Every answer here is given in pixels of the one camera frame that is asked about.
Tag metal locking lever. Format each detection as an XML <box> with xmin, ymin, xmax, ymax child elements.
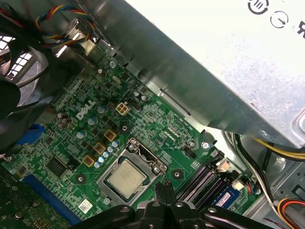
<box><xmin>130</xmin><ymin>138</ymin><xmax>168</xmax><ymax>184</ymax></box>

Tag orange red power wires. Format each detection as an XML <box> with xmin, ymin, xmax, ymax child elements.
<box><xmin>277</xmin><ymin>197</ymin><xmax>305</xmax><ymax>229</ymax></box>

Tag grey power supply unit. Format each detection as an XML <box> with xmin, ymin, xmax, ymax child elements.
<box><xmin>71</xmin><ymin>0</ymin><xmax>305</xmax><ymax>150</ymax></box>

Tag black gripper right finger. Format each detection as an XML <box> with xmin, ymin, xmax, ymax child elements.
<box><xmin>166</xmin><ymin>184</ymin><xmax>277</xmax><ymax>229</ymax></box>

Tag blue expansion slot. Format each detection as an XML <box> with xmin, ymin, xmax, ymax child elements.
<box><xmin>22</xmin><ymin>173</ymin><xmax>82</xmax><ymax>227</ymax></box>

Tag cream four-pin power connector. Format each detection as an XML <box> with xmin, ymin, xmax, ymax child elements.
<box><xmin>116</xmin><ymin>102</ymin><xmax>131</xmax><ymax>116</ymax></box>

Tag thin red wire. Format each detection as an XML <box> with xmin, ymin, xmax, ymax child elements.
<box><xmin>0</xmin><ymin>8</ymin><xmax>25</xmax><ymax>29</ymax></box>

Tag yellow power wire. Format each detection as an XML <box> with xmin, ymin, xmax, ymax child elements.
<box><xmin>252</xmin><ymin>137</ymin><xmax>305</xmax><ymax>162</ymax></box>

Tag twisted multicolour fan wires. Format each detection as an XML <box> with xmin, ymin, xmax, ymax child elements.
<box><xmin>34</xmin><ymin>4</ymin><xmax>99</xmax><ymax>50</ymax></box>

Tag black RAM slot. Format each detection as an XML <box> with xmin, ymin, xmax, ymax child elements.
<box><xmin>184</xmin><ymin>161</ymin><xmax>231</xmax><ymax>203</ymax></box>
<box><xmin>194</xmin><ymin>175</ymin><xmax>235</xmax><ymax>208</ymax></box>
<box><xmin>176</xmin><ymin>150</ymin><xmax>224</xmax><ymax>200</ymax></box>

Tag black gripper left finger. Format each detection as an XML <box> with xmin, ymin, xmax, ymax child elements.
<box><xmin>69</xmin><ymin>181</ymin><xmax>170</xmax><ymax>229</ymax></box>

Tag white barcode sticker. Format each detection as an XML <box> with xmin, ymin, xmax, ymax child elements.
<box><xmin>78</xmin><ymin>198</ymin><xmax>94</xmax><ymax>215</ymax></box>

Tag blue VGA port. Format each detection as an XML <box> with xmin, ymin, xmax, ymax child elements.
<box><xmin>16</xmin><ymin>124</ymin><xmax>45</xmax><ymax>146</ymax></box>

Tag black square chip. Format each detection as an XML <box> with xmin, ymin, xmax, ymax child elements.
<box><xmin>46</xmin><ymin>156</ymin><xmax>69</xmax><ymax>179</ymax></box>

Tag green motherboard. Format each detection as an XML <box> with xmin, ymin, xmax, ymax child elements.
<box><xmin>0</xmin><ymin>51</ymin><xmax>263</xmax><ymax>229</ymax></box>

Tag black PC case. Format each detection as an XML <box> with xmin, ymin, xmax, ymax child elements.
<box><xmin>0</xmin><ymin>0</ymin><xmax>305</xmax><ymax>229</ymax></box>

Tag metal socket cover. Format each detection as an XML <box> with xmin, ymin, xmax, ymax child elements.
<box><xmin>96</xmin><ymin>137</ymin><xmax>168</xmax><ymax>208</ymax></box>

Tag gold square inductor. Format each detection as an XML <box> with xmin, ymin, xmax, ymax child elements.
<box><xmin>93</xmin><ymin>142</ymin><xmax>107</xmax><ymax>155</ymax></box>
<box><xmin>82</xmin><ymin>154</ymin><xmax>96</xmax><ymax>167</ymax></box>
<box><xmin>104</xmin><ymin>129</ymin><xmax>117</xmax><ymax>141</ymax></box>

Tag RAM stick with blue label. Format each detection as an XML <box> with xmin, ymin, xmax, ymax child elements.
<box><xmin>213</xmin><ymin>180</ymin><xmax>244</xmax><ymax>211</ymax></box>

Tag black case fan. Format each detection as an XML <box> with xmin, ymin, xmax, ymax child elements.
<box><xmin>0</xmin><ymin>9</ymin><xmax>72</xmax><ymax>155</ymax></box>

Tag NVIDIA graphics card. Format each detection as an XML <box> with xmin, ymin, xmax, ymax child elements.
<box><xmin>0</xmin><ymin>164</ymin><xmax>72</xmax><ymax>229</ymax></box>

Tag silver CPU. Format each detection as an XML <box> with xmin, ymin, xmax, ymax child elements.
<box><xmin>106</xmin><ymin>159</ymin><xmax>148</xmax><ymax>200</ymax></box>

